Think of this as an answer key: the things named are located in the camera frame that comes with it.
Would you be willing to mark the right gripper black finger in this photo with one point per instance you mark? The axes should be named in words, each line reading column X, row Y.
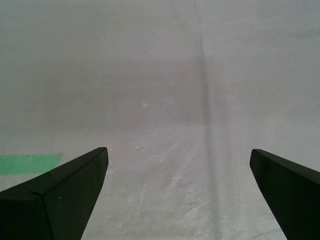
column 295, row 200
column 50, row 205

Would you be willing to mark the green tape piece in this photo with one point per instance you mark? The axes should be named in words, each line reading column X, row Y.
column 25, row 163

